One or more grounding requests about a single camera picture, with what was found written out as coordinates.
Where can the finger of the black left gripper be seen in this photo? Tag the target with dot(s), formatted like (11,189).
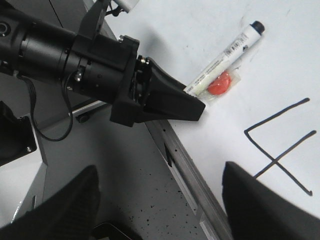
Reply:
(70,214)

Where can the black camera mount box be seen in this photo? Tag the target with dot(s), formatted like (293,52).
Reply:
(17,137)

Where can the white whiteboard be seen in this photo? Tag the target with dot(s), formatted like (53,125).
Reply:
(269,121)

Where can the red round magnet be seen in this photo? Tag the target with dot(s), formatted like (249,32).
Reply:
(220,85)

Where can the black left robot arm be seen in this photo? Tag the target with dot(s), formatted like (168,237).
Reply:
(33,50)

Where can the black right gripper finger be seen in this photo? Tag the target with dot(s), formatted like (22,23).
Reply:
(255,212)

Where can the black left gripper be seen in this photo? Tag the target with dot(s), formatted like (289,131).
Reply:
(105,69)

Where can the aluminium whiteboard frame rail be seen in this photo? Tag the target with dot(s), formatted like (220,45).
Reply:
(199,197)

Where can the white black whiteboard marker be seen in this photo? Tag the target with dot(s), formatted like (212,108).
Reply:
(245,40)

